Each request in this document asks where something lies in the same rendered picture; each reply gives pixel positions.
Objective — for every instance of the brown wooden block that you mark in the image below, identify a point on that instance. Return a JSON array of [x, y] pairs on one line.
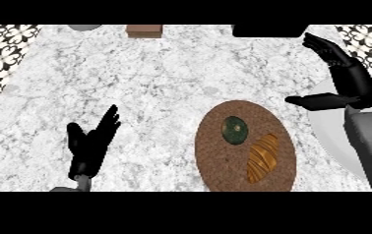
[[143, 30]]

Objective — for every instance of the grey round object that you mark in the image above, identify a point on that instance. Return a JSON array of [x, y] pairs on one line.
[[84, 27]]

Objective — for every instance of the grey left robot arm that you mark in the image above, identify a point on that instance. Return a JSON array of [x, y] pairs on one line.
[[77, 185]]

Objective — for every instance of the brown oval woven placemat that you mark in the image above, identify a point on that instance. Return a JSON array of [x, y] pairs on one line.
[[245, 146]]

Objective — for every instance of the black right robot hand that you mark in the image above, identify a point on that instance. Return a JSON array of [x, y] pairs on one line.
[[345, 77]]

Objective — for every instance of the golden brown croissant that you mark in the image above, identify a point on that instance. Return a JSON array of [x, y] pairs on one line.
[[261, 157]]

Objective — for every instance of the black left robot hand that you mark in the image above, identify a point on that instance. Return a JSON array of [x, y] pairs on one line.
[[88, 146]]

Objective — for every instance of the dark green round squash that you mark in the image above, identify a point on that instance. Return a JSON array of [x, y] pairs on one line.
[[235, 130]]

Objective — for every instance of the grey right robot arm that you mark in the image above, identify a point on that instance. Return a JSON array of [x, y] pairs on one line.
[[360, 139]]

